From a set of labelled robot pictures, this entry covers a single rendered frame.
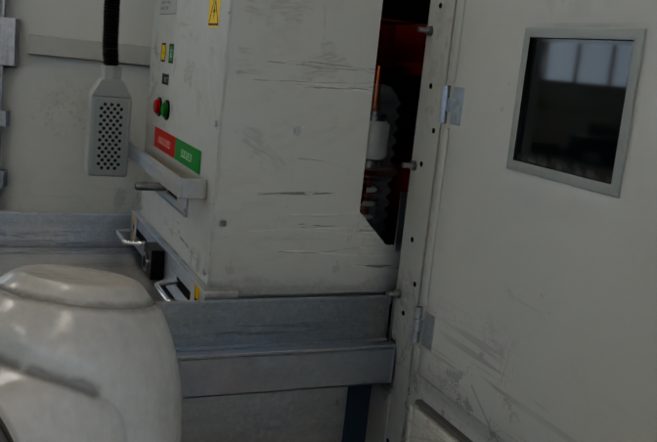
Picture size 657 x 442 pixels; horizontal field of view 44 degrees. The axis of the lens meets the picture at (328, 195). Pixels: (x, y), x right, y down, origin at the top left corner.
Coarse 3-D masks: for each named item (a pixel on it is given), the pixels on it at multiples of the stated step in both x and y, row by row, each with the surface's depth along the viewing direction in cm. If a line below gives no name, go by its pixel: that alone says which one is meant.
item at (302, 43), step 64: (256, 0) 109; (320, 0) 113; (256, 64) 111; (320, 64) 115; (256, 128) 113; (320, 128) 116; (256, 192) 114; (320, 192) 118; (256, 256) 116; (320, 256) 120; (384, 256) 125
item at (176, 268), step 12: (132, 216) 159; (144, 228) 149; (144, 240) 149; (156, 240) 139; (168, 252) 131; (168, 264) 131; (180, 264) 124; (168, 276) 130; (180, 276) 124; (192, 276) 118; (168, 288) 130; (180, 288) 124; (204, 288) 113; (216, 288) 113; (228, 288) 114
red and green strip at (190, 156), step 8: (160, 136) 143; (168, 136) 138; (160, 144) 143; (168, 144) 138; (176, 144) 133; (184, 144) 128; (168, 152) 138; (176, 152) 133; (184, 152) 128; (192, 152) 124; (200, 152) 119; (184, 160) 128; (192, 160) 124; (192, 168) 123
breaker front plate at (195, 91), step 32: (160, 0) 146; (192, 0) 126; (224, 0) 111; (160, 32) 146; (192, 32) 126; (224, 32) 110; (160, 64) 145; (192, 64) 125; (224, 64) 110; (160, 96) 144; (192, 96) 125; (160, 128) 144; (192, 128) 124; (160, 160) 143; (160, 192) 142; (160, 224) 142; (192, 224) 123; (192, 256) 122
